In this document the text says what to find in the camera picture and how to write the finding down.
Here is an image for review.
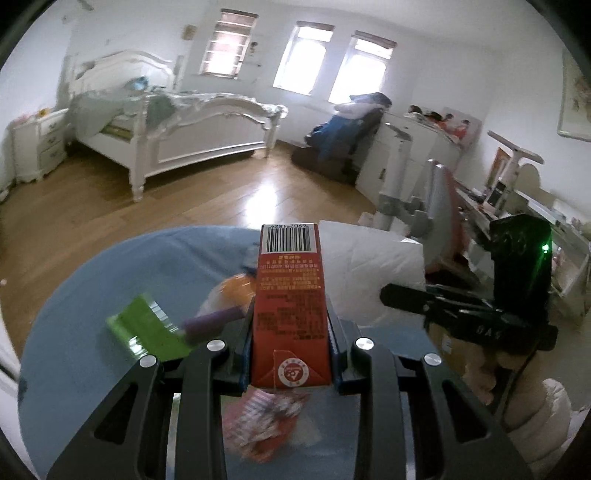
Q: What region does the window with roman blind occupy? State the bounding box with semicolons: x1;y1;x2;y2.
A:
199;8;258;78

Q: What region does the grey and red study chair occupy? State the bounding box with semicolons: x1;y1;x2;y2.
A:
374;134;483;287

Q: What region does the red drink carton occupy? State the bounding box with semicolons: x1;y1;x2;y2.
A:
249;223;333;388

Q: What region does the brown cardboard box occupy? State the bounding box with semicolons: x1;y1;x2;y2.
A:
426;323;468;384

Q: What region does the white cabinet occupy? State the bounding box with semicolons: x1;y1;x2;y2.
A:
355;111;462;208

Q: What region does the purple wrapper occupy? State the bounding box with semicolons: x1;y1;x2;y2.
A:
181;308;244;344

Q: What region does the arched bright window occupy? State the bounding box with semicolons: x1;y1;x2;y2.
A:
328;30;398;104
272;21;334;97

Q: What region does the white quilted cushion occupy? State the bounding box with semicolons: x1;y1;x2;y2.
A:
318;220;426;326

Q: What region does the cluttered white desk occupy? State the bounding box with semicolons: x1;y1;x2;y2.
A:
455;185;591;319

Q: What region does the white bed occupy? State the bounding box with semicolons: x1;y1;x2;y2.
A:
69;50;289;204

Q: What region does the person's right forearm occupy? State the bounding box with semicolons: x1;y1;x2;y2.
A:
462;344;578;467

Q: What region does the dark low box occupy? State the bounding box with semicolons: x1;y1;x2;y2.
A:
291;143;358;182

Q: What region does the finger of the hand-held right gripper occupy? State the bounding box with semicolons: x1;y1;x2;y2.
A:
379;283;462;324

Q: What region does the orange and white packet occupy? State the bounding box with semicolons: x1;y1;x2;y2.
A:
198;272;257;319

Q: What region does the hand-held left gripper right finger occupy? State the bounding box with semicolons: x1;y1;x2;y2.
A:
327;311;534;480

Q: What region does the white nightstand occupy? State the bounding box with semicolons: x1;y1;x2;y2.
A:
11;108;71;183

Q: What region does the green snack packet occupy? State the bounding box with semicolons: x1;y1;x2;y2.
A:
105;294;192;363

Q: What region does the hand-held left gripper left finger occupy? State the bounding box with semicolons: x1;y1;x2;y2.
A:
46;316;256;480

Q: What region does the photo poster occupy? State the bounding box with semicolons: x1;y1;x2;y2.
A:
441;107;483;148

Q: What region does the red and white snack wrapper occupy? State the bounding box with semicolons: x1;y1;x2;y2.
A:
224;388;324;464

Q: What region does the white desk lamp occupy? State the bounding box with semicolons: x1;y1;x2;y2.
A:
487;130;546;195

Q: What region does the framed wall picture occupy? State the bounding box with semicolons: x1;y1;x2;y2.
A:
556;48;591;141

